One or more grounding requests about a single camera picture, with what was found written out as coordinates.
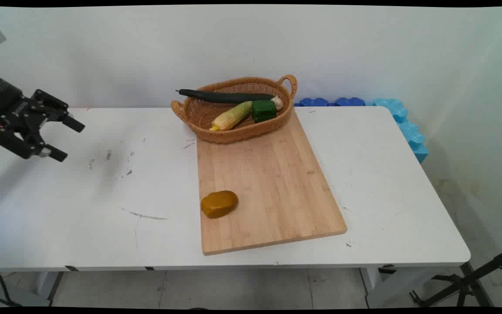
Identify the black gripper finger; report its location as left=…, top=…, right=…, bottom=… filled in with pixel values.
left=31, top=89, right=86, bottom=133
left=0, top=122, right=68, bottom=163

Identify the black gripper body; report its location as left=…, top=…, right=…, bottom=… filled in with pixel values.
left=0, top=69, right=38, bottom=130

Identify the brown potato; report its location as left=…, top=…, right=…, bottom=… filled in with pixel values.
left=200, top=190, right=239, bottom=219

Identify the white table leg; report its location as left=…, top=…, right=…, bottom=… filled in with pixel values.
left=359, top=265, right=454, bottom=309
left=36, top=270, right=65, bottom=302

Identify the dark green cucumber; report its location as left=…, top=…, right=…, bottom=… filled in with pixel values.
left=175, top=89, right=276, bottom=104

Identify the yellow corn cob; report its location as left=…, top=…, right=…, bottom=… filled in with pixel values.
left=209, top=101, right=253, bottom=132

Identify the woven wicker basket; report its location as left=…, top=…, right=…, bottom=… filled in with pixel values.
left=171, top=75, right=298, bottom=144

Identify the green bell pepper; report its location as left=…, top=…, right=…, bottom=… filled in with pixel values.
left=251, top=100, right=278, bottom=123

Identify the wooden cutting board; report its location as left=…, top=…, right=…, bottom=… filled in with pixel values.
left=196, top=106, right=348, bottom=256

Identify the dark blue foam tile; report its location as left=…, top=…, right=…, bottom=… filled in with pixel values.
left=334, top=97, right=366, bottom=107
left=294, top=97, right=330, bottom=107

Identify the light blue foam tile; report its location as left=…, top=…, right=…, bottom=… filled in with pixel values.
left=372, top=98, right=430, bottom=164

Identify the black tripod stand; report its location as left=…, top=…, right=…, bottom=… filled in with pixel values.
left=409, top=246, right=502, bottom=308

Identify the black cable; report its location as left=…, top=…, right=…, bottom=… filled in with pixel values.
left=0, top=267, right=21, bottom=307

